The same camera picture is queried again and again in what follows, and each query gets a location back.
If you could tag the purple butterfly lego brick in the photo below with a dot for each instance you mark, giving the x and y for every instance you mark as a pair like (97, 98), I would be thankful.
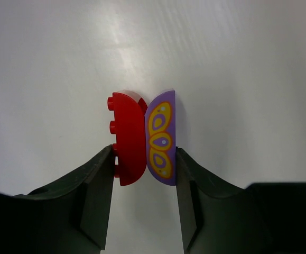
(160, 131)

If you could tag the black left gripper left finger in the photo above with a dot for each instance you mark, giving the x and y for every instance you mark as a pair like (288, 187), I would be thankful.
(68, 215)

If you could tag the red half-round lego brick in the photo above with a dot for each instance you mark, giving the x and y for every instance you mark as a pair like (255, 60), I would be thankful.
(128, 126)

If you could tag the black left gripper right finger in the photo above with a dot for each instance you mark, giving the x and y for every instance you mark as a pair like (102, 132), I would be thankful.
(219, 217)

